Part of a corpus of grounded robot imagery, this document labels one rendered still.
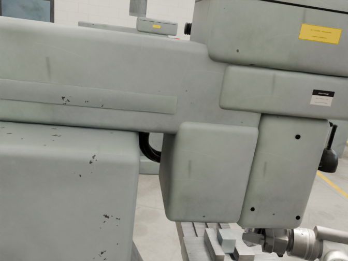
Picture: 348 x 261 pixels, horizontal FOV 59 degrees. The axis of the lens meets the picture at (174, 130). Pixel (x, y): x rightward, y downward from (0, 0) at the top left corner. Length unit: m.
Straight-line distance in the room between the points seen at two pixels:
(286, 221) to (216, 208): 0.21
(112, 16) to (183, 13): 1.56
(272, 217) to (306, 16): 0.49
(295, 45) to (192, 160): 0.32
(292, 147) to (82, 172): 0.48
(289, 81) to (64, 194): 0.51
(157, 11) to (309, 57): 6.64
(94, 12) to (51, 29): 6.64
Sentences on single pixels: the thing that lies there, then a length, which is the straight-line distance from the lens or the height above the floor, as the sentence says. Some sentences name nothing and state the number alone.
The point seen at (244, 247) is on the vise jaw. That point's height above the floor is 1.07.
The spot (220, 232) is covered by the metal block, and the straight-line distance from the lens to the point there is 1.20.
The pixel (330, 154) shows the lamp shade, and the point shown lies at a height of 1.50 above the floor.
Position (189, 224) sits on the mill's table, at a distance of 1.45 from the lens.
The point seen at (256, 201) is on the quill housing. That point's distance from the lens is 0.81.
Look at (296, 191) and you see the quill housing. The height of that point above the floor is 1.44.
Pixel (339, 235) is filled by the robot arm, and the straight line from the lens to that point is 1.01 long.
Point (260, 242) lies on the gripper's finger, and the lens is 0.97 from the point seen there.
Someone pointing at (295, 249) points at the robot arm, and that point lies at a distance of 0.98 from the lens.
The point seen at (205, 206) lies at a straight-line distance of 0.75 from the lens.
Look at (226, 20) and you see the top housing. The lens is 0.63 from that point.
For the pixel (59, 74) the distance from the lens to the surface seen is 0.65.
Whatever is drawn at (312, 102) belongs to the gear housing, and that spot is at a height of 1.67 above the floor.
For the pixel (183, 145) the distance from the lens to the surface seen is 0.67.
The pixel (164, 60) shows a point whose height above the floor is 1.72.
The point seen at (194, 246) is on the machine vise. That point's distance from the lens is 1.22.
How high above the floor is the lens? 1.78
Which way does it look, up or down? 18 degrees down
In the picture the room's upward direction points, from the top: 8 degrees clockwise
